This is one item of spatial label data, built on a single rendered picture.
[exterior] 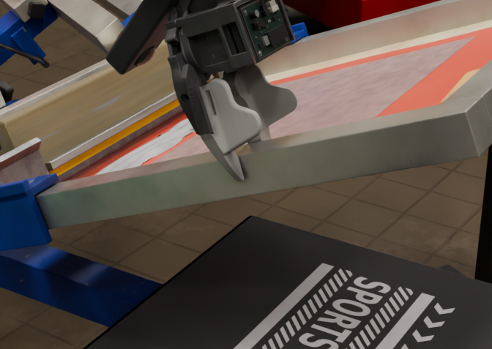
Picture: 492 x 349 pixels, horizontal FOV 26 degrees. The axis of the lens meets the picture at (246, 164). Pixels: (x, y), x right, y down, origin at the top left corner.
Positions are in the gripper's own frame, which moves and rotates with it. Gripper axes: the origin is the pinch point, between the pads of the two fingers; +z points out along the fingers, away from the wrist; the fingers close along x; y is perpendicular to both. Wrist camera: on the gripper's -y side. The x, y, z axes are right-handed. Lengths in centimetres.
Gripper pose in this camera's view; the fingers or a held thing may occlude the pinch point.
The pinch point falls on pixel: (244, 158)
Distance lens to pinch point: 95.4
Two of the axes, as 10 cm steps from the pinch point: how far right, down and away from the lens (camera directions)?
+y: 7.9, -1.5, -6.0
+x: 5.1, -3.7, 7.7
